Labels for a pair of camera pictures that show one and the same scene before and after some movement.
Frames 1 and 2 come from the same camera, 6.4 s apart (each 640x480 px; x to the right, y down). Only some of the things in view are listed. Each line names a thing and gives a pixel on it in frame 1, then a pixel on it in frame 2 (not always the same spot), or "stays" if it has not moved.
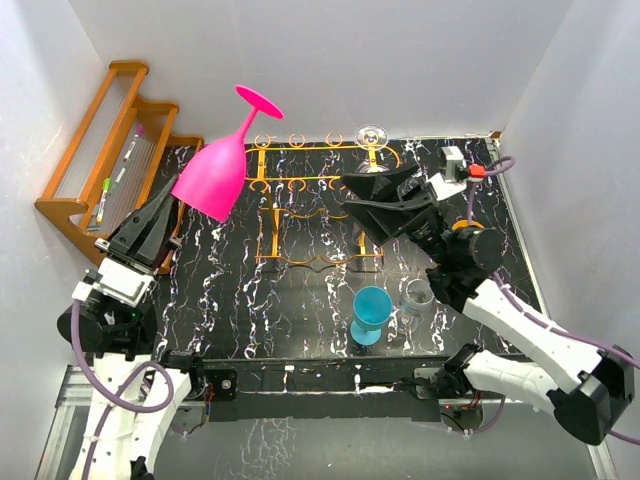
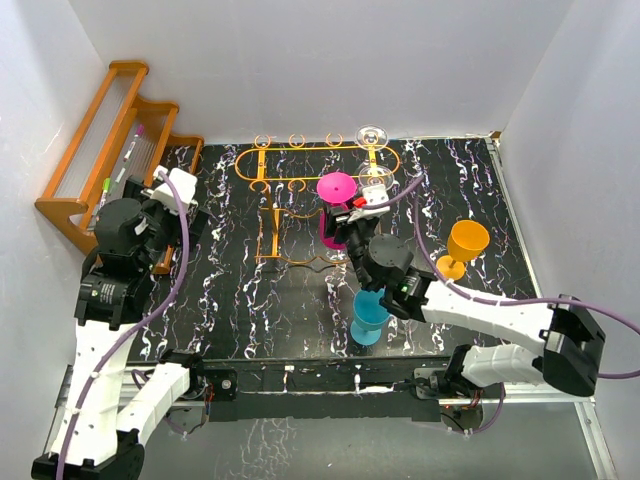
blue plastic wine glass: x=372 y=306 stays
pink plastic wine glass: x=212 y=180 to x=336 y=189
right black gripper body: x=427 y=231 to x=356 y=234
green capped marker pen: x=107 y=185 stays
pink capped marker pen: x=139 y=132 stays
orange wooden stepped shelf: x=122 y=152 stays
